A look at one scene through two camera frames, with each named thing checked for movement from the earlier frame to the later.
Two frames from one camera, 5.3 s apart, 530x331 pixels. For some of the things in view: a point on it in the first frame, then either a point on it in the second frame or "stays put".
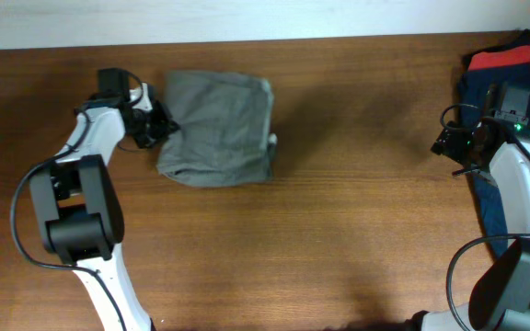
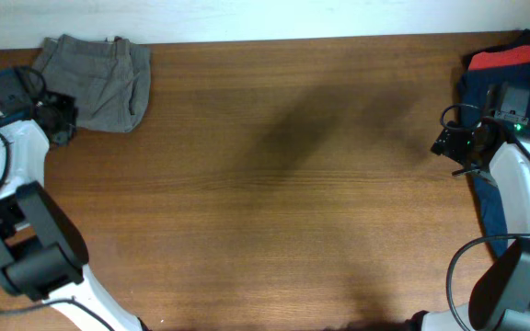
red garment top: (513, 56) stays put
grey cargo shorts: (225, 135) -> (110, 79)
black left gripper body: (150, 125) -> (63, 113)
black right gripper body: (459, 146) stays put
